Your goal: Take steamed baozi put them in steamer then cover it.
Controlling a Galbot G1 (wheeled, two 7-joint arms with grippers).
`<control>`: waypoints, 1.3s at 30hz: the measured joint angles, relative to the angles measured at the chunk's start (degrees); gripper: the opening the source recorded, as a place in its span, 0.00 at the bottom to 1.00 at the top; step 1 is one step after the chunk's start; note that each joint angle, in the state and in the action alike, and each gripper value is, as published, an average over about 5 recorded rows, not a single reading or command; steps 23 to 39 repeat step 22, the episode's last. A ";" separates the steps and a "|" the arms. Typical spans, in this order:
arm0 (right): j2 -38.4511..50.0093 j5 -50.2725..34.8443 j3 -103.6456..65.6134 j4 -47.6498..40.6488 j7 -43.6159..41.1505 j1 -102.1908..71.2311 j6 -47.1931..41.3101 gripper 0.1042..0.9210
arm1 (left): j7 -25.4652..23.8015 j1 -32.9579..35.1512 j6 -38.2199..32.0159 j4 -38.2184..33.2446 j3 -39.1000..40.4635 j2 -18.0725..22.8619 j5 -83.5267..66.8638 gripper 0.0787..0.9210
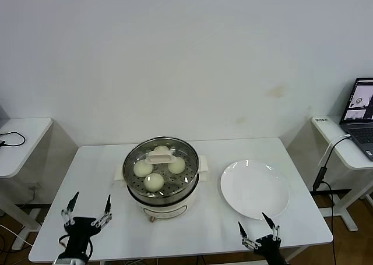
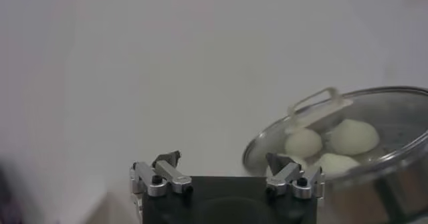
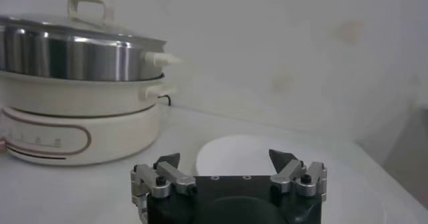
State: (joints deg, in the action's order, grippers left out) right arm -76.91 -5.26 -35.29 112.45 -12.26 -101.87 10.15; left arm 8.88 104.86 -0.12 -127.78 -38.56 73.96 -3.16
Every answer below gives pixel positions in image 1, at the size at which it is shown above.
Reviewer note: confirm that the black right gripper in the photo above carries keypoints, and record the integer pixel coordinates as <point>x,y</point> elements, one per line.
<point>268,247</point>

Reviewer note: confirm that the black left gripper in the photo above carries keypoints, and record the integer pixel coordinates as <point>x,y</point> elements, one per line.
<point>80,233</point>

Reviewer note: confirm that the white steamed baozi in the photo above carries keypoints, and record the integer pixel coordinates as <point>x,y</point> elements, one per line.
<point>177,167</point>
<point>142,169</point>
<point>161,148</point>
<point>154,183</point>

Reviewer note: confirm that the stainless steel steamer basket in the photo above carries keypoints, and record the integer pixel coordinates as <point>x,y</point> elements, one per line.
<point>175,193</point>

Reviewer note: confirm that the white round plate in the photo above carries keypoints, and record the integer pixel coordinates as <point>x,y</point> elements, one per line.
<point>247,189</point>

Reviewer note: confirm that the cream electric cooker base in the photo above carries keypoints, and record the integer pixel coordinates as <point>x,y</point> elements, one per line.
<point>163,208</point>

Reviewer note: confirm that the white side table with laptop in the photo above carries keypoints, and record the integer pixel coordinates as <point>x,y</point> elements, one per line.
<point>326,128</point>

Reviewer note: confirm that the dark grey open laptop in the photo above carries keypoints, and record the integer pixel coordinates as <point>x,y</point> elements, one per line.
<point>357,131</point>

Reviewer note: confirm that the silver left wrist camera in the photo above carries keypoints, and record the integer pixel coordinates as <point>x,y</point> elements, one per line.
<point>71,261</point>

